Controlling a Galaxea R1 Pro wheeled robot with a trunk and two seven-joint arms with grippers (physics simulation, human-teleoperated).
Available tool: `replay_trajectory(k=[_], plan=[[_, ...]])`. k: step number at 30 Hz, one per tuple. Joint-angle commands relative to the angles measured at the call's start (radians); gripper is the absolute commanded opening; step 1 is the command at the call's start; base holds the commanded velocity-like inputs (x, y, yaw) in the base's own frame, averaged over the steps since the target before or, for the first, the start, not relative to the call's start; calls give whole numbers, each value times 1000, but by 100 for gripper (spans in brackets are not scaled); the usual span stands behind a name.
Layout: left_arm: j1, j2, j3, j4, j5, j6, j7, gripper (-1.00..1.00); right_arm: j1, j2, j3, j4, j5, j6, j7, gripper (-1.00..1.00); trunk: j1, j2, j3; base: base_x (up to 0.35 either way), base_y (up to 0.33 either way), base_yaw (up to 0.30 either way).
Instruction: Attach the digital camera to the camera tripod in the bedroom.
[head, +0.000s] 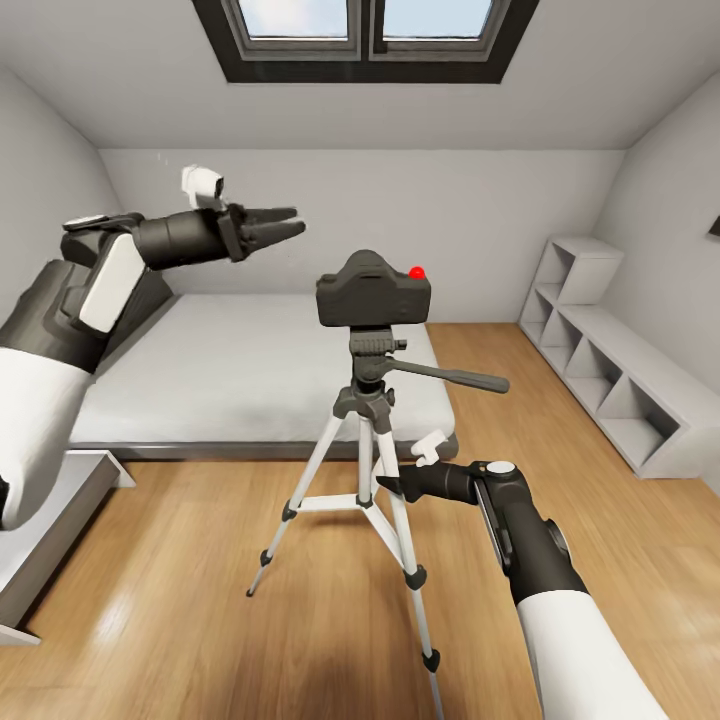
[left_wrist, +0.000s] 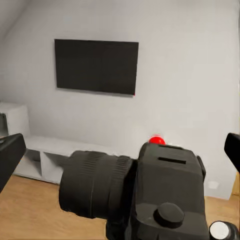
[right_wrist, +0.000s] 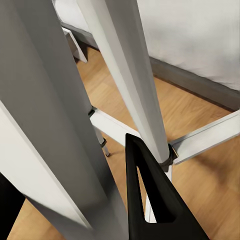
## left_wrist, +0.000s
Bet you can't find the camera tripod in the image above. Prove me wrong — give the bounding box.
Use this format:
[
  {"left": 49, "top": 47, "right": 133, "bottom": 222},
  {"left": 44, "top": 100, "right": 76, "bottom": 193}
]
[{"left": 105, "top": 221, "right": 126, "bottom": 240}]

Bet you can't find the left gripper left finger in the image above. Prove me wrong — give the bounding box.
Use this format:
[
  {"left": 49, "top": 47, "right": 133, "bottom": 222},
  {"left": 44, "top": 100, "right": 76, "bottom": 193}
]
[{"left": 0, "top": 133, "right": 26, "bottom": 193}]

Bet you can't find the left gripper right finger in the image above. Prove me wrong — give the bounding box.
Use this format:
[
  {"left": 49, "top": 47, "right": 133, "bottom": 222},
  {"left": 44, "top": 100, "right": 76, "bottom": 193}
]
[{"left": 224, "top": 132, "right": 240, "bottom": 173}]

